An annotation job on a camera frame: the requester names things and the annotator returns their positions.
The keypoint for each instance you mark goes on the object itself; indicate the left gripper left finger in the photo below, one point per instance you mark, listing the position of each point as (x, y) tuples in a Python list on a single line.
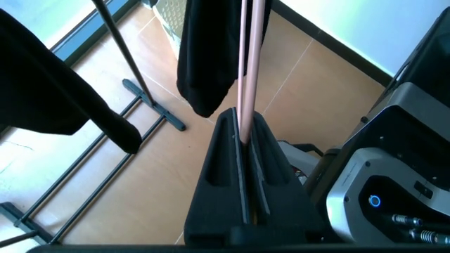
[(214, 207)]

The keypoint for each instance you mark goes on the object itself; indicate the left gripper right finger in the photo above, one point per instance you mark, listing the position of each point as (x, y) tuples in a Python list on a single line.
[(288, 207)]

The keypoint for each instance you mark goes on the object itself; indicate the pink clothes hanger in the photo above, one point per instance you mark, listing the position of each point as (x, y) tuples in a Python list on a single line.
[(251, 88)]

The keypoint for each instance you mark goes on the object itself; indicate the black shorts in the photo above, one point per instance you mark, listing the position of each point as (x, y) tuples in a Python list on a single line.
[(42, 98)]

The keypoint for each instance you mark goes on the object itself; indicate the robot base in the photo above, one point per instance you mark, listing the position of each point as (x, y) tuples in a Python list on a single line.
[(404, 123)]

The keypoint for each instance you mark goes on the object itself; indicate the black clothes rack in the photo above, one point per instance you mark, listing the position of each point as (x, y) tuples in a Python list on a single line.
[(119, 45)]

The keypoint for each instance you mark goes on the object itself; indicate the white laundry basket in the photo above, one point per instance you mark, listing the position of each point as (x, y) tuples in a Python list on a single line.
[(172, 21)]

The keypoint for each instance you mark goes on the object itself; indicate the window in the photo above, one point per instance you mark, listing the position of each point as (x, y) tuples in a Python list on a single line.
[(35, 17)]

